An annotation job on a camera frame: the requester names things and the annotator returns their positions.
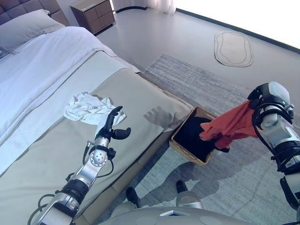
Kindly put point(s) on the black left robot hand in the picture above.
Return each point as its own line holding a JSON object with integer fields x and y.
{"x": 107, "y": 124}

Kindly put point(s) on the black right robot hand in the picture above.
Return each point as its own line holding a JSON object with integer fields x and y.
{"x": 274, "y": 93}

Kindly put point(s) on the white garment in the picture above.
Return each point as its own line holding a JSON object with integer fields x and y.
{"x": 86, "y": 110}

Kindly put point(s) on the red orange garment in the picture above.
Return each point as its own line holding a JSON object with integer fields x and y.
{"x": 232, "y": 124}

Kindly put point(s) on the black garment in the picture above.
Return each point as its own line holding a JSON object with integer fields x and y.
{"x": 192, "y": 140}

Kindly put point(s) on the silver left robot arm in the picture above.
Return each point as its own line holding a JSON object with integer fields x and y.
{"x": 89, "y": 168}

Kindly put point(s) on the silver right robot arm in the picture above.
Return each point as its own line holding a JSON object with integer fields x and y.
{"x": 281, "y": 136}

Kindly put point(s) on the beige bed runner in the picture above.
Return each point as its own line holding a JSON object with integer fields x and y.
{"x": 70, "y": 152}

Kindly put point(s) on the upholstered bed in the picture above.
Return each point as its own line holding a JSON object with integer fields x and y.
{"x": 131, "y": 168}

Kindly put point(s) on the woven wicker basket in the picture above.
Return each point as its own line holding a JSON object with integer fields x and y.
{"x": 174, "y": 143}

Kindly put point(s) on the small oval outlined rug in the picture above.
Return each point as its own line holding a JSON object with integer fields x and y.
{"x": 234, "y": 49}

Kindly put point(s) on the robot left leg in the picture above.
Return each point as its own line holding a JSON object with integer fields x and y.
{"x": 132, "y": 197}

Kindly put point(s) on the robot leg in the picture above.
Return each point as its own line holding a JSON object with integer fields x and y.
{"x": 187, "y": 199}
{"x": 132, "y": 197}

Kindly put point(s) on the white duvet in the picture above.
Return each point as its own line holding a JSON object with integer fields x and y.
{"x": 47, "y": 65}

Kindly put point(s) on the grey striped area rug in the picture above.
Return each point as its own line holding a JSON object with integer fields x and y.
{"x": 234, "y": 182}

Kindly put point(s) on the grey robot torso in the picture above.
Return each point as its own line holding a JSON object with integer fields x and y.
{"x": 145, "y": 216}

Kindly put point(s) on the brown wooden nightstand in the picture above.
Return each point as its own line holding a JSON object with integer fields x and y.
{"x": 96, "y": 16}

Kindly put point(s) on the robot right leg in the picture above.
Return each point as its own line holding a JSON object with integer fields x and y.
{"x": 187, "y": 199}

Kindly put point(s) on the sheer white curtain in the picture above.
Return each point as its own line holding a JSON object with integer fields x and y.
{"x": 150, "y": 5}

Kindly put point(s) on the grey pillow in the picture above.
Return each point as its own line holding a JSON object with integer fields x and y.
{"x": 25, "y": 28}

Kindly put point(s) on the brown tufted headboard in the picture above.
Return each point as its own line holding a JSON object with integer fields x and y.
{"x": 54, "y": 7}

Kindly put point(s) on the black window floor rail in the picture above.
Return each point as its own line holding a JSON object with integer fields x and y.
{"x": 234, "y": 27}

